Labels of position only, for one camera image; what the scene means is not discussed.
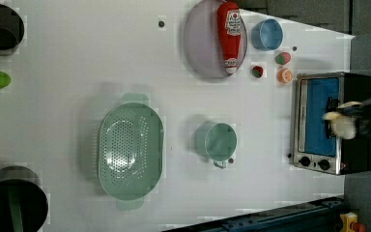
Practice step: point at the orange slice toy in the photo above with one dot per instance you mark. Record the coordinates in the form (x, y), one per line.
(285, 76)

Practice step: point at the black cylinder top left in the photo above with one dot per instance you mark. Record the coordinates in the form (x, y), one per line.
(11, 28)

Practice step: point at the green mug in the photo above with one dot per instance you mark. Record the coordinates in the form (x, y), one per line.
(217, 142)

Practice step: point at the silver toaster oven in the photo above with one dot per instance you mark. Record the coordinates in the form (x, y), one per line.
(333, 147)

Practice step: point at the blue metal frame rail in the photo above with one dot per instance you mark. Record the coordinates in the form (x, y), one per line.
(314, 216)

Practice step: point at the yellow red button box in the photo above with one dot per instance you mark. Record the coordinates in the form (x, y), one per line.
(351, 224)

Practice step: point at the black cylinder bottom left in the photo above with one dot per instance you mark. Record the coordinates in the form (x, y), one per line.
(23, 203)

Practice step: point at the green perforated colander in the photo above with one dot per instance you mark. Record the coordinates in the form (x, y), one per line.
(130, 151)

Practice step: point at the red plush ketchup bottle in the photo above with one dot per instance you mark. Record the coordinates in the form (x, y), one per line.
(229, 27)

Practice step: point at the plush strawberry toy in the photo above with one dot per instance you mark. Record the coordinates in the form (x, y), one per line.
(257, 71)

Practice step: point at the yellow plush peeled banana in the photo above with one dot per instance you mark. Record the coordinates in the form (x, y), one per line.
(341, 125)

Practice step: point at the grey round plate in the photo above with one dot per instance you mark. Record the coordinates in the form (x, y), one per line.
(201, 42)

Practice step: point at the red green plush fruit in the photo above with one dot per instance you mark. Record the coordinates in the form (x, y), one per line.
(283, 58)

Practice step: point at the blue cup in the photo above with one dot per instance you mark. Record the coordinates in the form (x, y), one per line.
(267, 35)

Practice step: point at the black cylinder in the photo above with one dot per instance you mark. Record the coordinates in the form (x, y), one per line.
(23, 203)
(11, 28)

